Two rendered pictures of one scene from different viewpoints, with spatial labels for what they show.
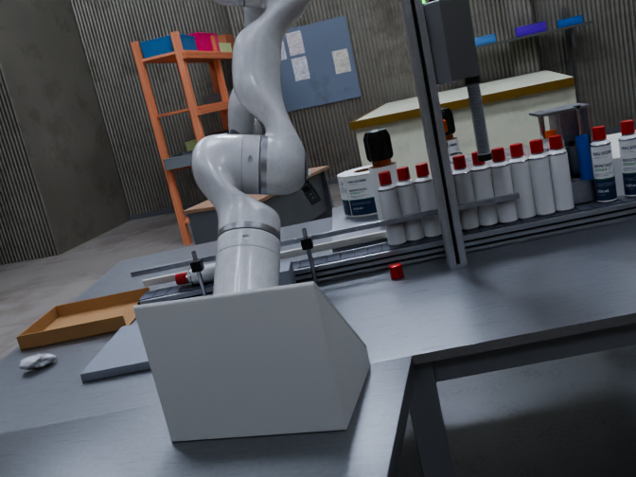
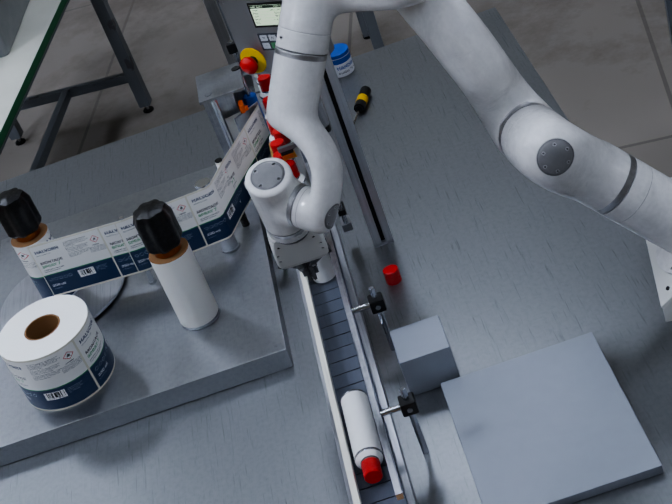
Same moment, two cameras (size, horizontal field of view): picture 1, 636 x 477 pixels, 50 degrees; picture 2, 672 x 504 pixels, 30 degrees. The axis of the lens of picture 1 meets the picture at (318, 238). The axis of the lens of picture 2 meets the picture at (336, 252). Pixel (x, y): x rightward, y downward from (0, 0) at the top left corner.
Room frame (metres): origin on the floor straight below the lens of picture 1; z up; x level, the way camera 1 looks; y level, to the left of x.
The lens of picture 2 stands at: (1.81, 1.95, 2.46)
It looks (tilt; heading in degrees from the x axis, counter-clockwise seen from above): 35 degrees down; 269
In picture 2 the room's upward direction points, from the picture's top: 21 degrees counter-clockwise
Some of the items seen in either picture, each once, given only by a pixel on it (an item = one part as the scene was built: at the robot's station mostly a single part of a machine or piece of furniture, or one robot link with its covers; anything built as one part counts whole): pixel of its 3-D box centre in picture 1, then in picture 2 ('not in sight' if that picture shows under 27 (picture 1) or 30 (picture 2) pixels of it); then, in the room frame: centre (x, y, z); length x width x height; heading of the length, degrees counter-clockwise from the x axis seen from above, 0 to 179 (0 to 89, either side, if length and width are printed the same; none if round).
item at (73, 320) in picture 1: (88, 316); not in sight; (1.88, 0.69, 0.85); 0.30 x 0.26 x 0.04; 86
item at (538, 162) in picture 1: (540, 177); not in sight; (1.78, -0.62, 0.98); 0.05 x 0.05 x 0.20
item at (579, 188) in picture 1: (565, 155); (240, 127); (1.87, -0.73, 1.01); 0.14 x 0.13 x 0.26; 86
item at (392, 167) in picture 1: (384, 176); (175, 264); (2.09, -0.24, 1.03); 0.09 x 0.09 x 0.30
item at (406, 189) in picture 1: (409, 203); not in sight; (1.82, -0.26, 0.98); 0.05 x 0.05 x 0.20
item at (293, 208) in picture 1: (271, 227); not in sight; (5.34, 0.35, 0.34); 1.28 x 0.66 x 0.68; 154
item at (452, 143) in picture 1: (446, 149); (35, 245); (2.39, -0.52, 1.04); 0.09 x 0.09 x 0.29
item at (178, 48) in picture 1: (215, 129); not in sight; (8.31, 0.93, 1.12); 2.48 x 0.69 x 2.24; 164
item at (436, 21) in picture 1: (442, 43); (275, 23); (1.72, -0.40, 1.38); 0.17 x 0.10 x 0.19; 141
